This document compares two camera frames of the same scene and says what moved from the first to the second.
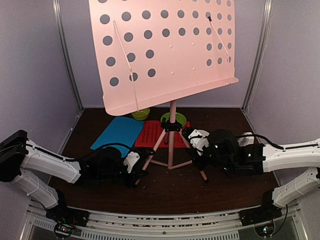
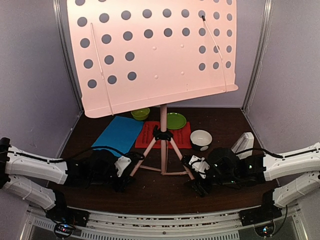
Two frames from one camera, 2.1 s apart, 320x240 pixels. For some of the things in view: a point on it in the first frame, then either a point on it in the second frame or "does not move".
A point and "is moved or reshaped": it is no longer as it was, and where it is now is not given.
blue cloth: (122, 133) does not move
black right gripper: (200, 165) to (199, 187)
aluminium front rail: (218, 226) does not move
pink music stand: (153, 52) is moved or reshaped
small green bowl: (141, 115) does not move
